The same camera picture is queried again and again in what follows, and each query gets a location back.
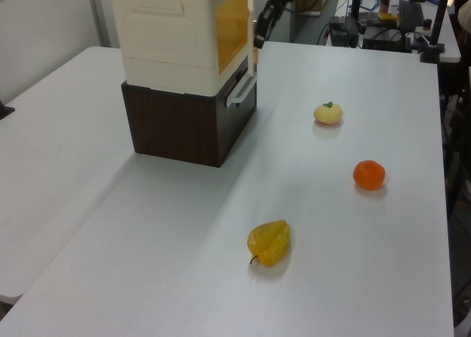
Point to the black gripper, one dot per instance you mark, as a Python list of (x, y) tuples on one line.
[(266, 18)]

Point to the white cabinet door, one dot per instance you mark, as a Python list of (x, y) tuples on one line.
[(251, 28)]

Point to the white plastic cabinet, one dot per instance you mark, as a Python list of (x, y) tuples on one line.
[(165, 39)]

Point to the light wooden panel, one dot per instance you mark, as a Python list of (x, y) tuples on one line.
[(311, 0)]

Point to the small black control box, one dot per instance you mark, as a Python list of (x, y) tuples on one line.
[(344, 31)]

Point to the pale yellow toy fruit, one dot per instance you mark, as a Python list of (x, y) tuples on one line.
[(328, 115)]

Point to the thin black stand pole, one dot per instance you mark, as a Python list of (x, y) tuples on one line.
[(357, 2)]

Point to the dark brown wooden drawer box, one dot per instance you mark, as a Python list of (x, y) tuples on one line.
[(173, 127)]

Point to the black flat device box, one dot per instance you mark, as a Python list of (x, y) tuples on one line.
[(386, 39)]

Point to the yellow flat object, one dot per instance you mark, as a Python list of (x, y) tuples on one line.
[(389, 17)]

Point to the small black knob button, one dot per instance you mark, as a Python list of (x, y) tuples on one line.
[(427, 23)]

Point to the orange toy tangerine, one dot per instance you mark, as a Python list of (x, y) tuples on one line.
[(369, 175)]

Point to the black clamp pole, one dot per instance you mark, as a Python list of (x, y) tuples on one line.
[(438, 20)]

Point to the yellow toy starfruit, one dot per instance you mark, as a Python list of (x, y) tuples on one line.
[(268, 243)]

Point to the black tripod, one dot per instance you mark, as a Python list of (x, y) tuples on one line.
[(456, 79)]

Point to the black bracket base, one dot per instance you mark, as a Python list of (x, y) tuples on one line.
[(5, 110)]

